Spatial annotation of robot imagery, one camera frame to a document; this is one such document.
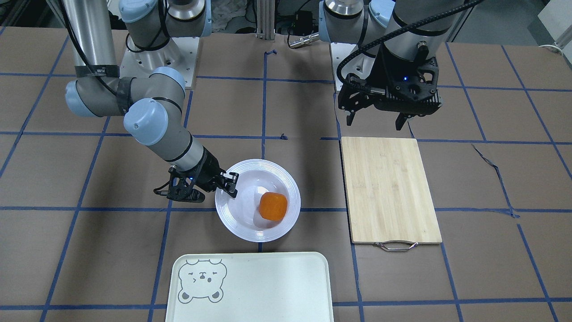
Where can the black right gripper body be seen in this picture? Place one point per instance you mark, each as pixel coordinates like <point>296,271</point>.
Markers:
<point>208,171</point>

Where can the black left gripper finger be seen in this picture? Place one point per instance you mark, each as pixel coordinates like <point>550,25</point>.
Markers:
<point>400,121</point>
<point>350,115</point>

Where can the aluminium frame post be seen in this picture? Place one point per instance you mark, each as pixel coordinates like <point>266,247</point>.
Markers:
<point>266,20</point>

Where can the white ribbed plastic plate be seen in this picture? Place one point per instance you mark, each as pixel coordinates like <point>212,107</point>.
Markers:
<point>241,214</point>

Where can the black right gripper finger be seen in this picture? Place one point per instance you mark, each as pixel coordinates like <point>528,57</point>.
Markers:
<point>229,178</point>
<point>230,190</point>

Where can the bamboo cutting board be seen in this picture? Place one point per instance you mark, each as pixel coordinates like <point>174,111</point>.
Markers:
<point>387,191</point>

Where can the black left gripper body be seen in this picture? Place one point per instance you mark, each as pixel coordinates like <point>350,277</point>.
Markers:
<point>385,70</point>

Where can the cream bear print tray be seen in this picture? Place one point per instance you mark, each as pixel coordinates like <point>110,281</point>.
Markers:
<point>250,287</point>

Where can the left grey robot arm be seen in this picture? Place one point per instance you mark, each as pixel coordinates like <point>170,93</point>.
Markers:
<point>398,24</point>

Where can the orange fruit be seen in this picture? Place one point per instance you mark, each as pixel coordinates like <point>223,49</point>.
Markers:
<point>273,206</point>

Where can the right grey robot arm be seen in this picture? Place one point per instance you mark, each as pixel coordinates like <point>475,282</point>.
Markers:
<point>151,106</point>

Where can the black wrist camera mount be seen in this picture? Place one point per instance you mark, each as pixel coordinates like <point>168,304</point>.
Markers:
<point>180,187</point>

